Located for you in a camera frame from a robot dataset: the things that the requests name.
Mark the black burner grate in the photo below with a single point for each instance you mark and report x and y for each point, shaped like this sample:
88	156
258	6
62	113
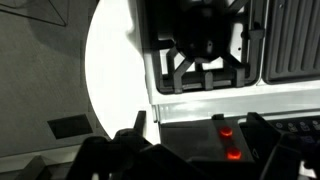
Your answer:
200	33

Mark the grey toy stove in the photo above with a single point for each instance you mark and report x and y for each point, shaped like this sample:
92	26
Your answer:
200	100

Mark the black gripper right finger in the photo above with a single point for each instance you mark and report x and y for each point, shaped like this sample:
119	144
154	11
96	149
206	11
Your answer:
286	156

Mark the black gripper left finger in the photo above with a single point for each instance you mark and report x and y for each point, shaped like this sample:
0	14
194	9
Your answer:
110	153

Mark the black floor plate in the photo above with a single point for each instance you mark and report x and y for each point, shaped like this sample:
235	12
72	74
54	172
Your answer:
70	126

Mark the black stove display panel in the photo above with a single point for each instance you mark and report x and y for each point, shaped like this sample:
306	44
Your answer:
300	126

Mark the red stove switch button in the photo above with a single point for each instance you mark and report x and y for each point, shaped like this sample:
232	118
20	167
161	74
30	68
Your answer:
234	153
226	131

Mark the black ribbed griddle plate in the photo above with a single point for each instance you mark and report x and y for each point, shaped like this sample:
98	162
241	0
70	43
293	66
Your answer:
293	40

